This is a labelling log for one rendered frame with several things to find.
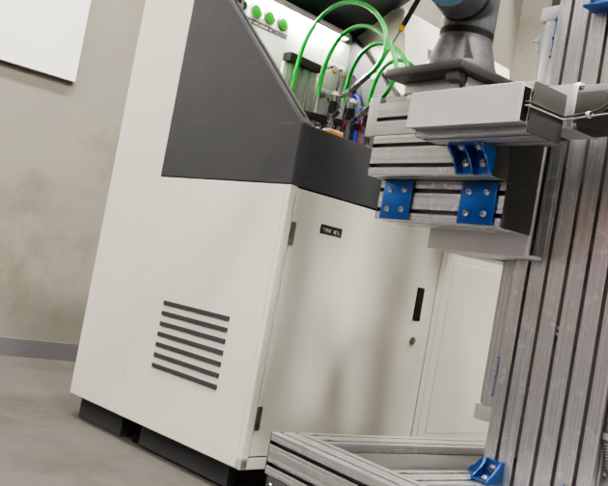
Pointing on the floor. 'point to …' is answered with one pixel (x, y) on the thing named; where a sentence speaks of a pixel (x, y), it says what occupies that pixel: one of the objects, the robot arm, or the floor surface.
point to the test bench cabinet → (212, 324)
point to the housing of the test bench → (129, 214)
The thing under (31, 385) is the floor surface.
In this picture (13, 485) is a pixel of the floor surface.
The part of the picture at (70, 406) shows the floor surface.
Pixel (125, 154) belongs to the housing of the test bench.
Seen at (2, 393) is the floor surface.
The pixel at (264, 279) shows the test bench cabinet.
